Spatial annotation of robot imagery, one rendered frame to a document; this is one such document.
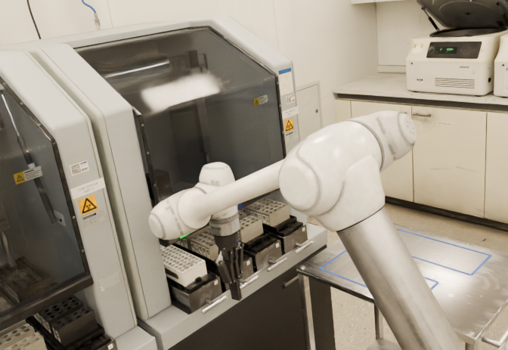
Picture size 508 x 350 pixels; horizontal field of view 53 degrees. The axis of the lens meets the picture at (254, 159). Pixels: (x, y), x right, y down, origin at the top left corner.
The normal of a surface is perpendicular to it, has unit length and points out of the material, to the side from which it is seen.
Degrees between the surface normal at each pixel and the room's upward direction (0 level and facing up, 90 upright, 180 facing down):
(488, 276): 0
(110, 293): 90
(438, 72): 90
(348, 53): 90
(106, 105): 29
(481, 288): 0
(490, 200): 90
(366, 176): 65
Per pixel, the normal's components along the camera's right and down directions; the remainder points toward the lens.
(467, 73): -0.73, 0.30
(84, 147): 0.69, 0.15
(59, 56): 0.23, -0.75
